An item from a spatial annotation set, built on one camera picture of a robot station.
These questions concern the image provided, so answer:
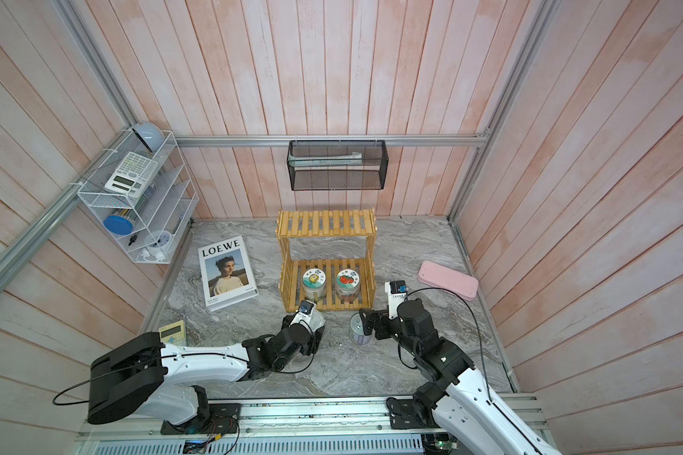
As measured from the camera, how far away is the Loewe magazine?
95 cm

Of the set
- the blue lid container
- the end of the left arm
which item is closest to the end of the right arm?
the end of the left arm

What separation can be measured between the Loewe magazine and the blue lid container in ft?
0.93

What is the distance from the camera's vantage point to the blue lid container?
772 millimetres

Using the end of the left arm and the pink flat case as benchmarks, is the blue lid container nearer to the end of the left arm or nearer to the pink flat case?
the end of the left arm
